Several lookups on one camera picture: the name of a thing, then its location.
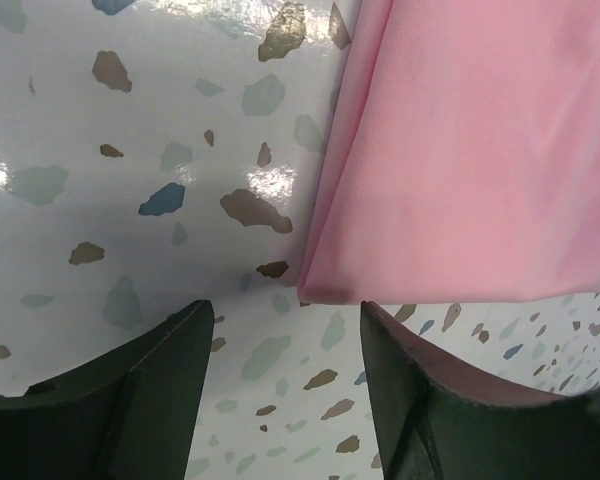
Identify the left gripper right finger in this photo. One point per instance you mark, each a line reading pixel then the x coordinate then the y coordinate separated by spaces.
pixel 439 417

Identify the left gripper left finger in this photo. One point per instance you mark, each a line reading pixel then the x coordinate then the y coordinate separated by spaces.
pixel 128 414

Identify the pink t shirt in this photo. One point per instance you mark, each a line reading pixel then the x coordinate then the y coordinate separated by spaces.
pixel 463 163

